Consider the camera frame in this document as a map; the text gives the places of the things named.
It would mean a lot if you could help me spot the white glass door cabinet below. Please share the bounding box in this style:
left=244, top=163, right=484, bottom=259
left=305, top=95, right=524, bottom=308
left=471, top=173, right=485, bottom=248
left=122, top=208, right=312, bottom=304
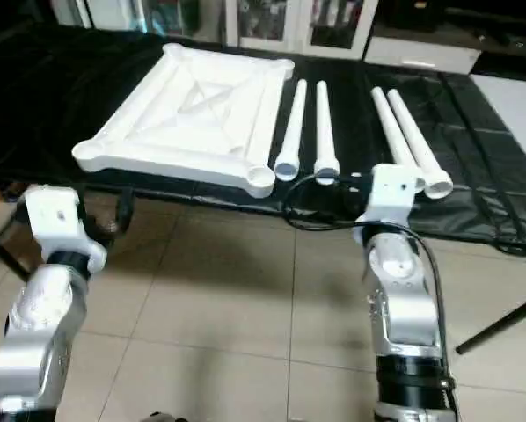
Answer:
left=223, top=0, right=378, bottom=61

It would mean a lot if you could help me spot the white plastic table top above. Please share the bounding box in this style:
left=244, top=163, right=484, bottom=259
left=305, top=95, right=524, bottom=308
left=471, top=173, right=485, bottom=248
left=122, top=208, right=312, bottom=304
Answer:
left=72, top=42, right=296, bottom=198

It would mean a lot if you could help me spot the white plastic table leg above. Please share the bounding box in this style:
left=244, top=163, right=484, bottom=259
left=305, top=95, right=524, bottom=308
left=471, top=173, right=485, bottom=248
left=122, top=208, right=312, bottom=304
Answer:
left=371, top=86, right=422, bottom=177
left=386, top=88, right=454, bottom=198
left=274, top=79, right=308, bottom=182
left=314, top=81, right=341, bottom=186

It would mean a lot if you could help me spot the white drawer unit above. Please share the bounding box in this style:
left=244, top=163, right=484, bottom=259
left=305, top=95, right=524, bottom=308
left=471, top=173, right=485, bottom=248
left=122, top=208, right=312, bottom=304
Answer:
left=364, top=35, right=484, bottom=76

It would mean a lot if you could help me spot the black work mat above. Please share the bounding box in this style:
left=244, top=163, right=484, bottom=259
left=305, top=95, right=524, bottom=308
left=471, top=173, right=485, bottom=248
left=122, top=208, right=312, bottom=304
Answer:
left=0, top=22, right=526, bottom=258

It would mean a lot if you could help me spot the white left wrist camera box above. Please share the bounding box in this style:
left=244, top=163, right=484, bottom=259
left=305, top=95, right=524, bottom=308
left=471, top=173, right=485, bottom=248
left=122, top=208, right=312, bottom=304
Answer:
left=24, top=185, right=108, bottom=269

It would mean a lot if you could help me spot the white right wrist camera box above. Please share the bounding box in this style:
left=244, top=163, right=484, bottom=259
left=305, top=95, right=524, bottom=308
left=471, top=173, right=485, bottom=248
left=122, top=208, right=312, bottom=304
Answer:
left=355, top=164, right=420, bottom=234

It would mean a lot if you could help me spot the white drawer cabinet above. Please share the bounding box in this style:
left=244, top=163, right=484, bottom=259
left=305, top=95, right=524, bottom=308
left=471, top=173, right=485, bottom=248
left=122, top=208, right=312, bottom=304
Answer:
left=373, top=0, right=526, bottom=80

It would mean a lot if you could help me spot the black metal stand leg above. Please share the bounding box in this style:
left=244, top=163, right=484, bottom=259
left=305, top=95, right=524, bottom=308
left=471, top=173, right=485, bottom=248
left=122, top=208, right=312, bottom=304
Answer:
left=0, top=224, right=31, bottom=282
left=457, top=295, right=526, bottom=355

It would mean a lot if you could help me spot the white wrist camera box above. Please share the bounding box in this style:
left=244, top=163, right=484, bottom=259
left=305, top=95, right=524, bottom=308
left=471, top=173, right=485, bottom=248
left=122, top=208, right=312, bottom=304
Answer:
left=24, top=185, right=108, bottom=269
left=355, top=164, right=420, bottom=234

